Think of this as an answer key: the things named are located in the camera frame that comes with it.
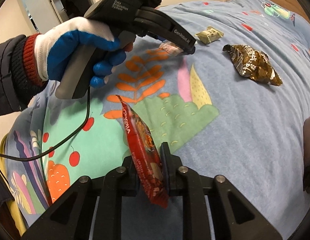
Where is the left gloved hand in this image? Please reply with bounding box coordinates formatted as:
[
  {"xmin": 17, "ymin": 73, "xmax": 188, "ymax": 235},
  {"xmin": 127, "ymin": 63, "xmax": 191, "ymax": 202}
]
[{"xmin": 34, "ymin": 17, "xmax": 133, "ymax": 88}]

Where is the olive green small candy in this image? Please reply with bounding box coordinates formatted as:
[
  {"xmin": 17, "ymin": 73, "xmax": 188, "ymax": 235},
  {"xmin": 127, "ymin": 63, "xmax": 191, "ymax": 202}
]
[{"xmin": 195, "ymin": 26, "xmax": 224, "ymax": 44}]

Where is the blue patterned bedspread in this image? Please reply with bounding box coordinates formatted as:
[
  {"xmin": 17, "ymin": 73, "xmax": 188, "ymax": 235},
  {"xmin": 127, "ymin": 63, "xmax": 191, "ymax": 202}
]
[{"xmin": 4, "ymin": 0, "xmax": 310, "ymax": 239}]

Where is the left dark sleeved forearm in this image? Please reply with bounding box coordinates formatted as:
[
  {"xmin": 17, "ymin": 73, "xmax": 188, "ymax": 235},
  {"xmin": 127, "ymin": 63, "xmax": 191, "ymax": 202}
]
[{"xmin": 0, "ymin": 32, "xmax": 49, "ymax": 118}]

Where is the black grey cylindrical appliance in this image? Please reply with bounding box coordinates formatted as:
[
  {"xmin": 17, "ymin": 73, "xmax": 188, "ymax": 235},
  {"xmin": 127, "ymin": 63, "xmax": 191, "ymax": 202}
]
[{"xmin": 303, "ymin": 117, "xmax": 310, "ymax": 193}]

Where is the small pink white candy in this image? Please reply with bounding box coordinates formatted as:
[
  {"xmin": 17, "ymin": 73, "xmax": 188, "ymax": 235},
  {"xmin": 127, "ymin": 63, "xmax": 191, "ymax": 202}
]
[{"xmin": 159, "ymin": 41, "xmax": 183, "ymax": 56}]

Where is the small red snack packet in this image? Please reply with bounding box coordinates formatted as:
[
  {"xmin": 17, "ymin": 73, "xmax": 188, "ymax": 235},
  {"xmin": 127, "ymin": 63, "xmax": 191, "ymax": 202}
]
[{"xmin": 117, "ymin": 95, "xmax": 169, "ymax": 209}]

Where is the black cable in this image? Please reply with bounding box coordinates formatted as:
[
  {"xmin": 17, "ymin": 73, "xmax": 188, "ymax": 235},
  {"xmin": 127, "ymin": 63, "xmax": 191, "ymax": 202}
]
[{"xmin": 0, "ymin": 87, "xmax": 92, "ymax": 162}]

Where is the brown foil snack bag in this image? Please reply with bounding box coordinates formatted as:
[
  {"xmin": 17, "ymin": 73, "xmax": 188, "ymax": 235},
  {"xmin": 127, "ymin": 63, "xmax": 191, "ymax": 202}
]
[{"xmin": 223, "ymin": 44, "xmax": 282, "ymax": 86}]

